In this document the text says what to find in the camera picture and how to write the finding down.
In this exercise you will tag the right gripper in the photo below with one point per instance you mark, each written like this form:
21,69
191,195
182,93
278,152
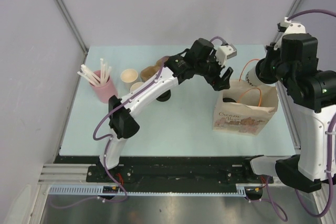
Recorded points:
265,72

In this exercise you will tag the pink straw holder cup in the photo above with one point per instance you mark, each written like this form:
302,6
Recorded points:
105,92

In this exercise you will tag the cardboard cup carrier stack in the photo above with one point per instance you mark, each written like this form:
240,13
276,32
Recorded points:
150,71

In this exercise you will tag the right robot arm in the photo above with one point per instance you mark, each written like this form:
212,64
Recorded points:
314,98

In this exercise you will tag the white paper cup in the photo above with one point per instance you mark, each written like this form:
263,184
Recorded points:
252,79

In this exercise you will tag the paper takeout bag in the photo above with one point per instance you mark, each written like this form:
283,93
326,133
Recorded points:
254,108

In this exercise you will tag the aluminium rail frame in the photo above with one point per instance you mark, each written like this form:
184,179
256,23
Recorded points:
63,174

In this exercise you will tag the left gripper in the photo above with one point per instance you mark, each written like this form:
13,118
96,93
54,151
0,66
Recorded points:
223,82

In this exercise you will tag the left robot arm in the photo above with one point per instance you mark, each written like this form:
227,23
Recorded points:
122,111

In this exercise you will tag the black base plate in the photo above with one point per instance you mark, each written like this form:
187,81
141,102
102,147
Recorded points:
229,169

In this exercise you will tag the white wrapped straws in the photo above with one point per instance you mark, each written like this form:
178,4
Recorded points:
96,78

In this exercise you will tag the green cup stack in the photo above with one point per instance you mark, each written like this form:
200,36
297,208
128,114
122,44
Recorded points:
135,86

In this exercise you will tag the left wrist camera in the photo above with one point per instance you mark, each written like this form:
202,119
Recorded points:
225,52

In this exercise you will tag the white cable duct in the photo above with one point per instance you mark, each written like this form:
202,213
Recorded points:
109,190

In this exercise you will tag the black lid stack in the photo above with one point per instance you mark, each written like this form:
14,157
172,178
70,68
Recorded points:
164,97

